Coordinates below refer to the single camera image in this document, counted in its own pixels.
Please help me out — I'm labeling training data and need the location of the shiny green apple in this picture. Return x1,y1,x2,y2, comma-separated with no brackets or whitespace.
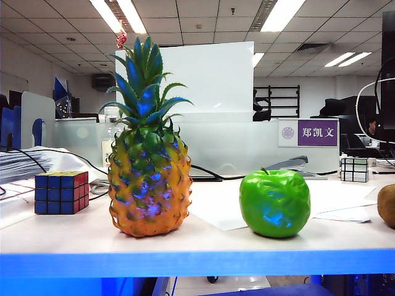
239,168,311,239

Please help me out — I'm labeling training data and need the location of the brown kiwi fruit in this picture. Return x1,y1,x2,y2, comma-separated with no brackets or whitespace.
376,184,395,229

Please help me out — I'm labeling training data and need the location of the frosted glass desk divider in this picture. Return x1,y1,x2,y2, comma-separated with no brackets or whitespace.
55,111,340,176

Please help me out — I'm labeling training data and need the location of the large white paper sheet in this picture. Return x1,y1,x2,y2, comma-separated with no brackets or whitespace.
189,178,385,231

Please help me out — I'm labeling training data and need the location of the plastic pineapple with green crown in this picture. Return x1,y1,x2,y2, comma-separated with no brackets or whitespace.
99,36,195,237

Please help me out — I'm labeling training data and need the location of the tall white partition board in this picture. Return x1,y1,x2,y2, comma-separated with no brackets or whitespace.
115,41,256,113

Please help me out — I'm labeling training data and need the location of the clear plastic water bottle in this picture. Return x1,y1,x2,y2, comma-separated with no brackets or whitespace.
101,106,124,168

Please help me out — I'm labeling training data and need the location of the grey stapler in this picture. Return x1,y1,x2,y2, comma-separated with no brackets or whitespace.
265,155,328,181

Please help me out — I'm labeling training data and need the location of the black shelf rack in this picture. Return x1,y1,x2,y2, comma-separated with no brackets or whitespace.
254,84,301,118

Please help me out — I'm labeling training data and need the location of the black ceiling air unit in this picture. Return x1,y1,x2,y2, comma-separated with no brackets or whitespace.
92,73,117,91

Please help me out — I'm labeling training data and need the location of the purple and white name sign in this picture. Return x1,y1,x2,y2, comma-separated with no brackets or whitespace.
277,118,339,148

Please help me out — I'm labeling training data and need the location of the white plastic bag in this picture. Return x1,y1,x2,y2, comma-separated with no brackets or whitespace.
18,146,109,186

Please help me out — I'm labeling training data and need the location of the red hanging ornament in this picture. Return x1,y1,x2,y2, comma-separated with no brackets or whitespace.
115,29,129,49

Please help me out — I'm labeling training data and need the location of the colourful Rubik's cube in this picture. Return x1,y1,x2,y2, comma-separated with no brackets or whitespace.
34,171,90,215

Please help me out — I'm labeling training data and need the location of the blue triangular box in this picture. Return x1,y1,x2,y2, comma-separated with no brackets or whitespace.
52,76,73,119

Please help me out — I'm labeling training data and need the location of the long ceiling light panel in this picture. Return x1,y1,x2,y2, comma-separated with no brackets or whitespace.
260,0,306,32
324,51,373,67
89,0,148,34

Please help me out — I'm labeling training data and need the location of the small white paper sheet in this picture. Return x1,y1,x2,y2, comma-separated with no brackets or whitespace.
311,205,372,223

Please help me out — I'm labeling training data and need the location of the silver mirror cube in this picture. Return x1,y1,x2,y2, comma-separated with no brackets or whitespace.
341,157,370,183

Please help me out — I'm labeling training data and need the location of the stack of printed papers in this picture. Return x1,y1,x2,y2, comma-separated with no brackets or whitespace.
0,148,55,184

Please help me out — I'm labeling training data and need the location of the blue file holder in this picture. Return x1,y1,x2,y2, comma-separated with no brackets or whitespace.
0,105,44,152

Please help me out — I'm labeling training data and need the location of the black monitor edge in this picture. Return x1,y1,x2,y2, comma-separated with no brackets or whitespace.
380,10,395,160

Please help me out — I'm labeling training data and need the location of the thick black cable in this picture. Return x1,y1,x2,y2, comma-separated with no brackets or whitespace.
190,164,247,181

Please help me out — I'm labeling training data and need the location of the coiled white cable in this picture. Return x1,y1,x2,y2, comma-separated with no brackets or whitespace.
89,178,109,194

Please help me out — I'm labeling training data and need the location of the white cable loop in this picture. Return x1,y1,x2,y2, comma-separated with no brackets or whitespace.
356,76,395,144

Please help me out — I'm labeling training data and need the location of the thin black cable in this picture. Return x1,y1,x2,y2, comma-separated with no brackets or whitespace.
0,147,110,201

